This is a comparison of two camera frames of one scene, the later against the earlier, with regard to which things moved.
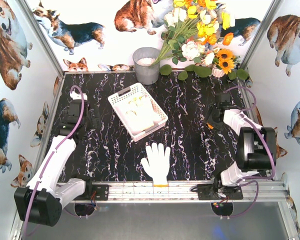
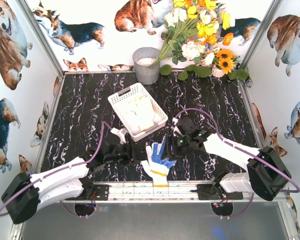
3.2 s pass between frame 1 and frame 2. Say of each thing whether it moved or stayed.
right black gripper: moved
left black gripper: moved
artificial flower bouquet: stayed
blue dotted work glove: moved
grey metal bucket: stayed
